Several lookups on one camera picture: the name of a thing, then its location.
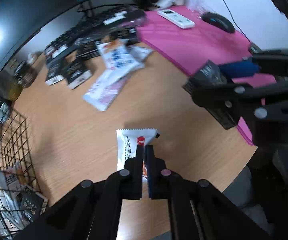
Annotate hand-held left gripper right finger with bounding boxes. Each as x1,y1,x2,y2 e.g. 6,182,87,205
144,145,279,240

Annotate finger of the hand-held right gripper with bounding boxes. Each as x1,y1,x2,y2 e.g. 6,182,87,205
218,49,288,79
191,79,288,123

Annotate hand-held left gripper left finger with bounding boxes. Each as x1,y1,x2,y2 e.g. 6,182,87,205
16,144,144,240

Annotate black facial tissue packet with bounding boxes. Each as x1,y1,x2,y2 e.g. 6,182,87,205
182,60,242,130

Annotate black wire basket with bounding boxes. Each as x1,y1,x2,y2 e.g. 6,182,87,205
0,87,49,240

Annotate pink desk mat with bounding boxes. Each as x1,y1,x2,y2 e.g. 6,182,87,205
136,4,278,145

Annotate black computer mouse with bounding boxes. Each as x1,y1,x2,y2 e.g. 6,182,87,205
201,12,236,34

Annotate person's grey trousers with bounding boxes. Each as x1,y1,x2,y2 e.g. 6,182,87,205
224,165,257,208

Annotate white remote control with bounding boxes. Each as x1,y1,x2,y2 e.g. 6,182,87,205
157,9,196,30

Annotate clear plastic wrapper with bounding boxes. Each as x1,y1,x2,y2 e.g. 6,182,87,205
123,7,148,27

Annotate black keyboard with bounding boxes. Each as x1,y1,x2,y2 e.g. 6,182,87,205
45,4,147,55

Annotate blue white ceramic cup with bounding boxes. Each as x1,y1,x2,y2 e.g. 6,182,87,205
0,102,11,123

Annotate clear glass cup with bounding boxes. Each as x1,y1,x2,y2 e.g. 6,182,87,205
5,80,22,102

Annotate dark lidded sauce jar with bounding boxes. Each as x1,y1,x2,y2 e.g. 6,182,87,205
13,60,38,88

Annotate black curved monitor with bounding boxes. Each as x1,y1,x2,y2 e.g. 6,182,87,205
0,0,188,72

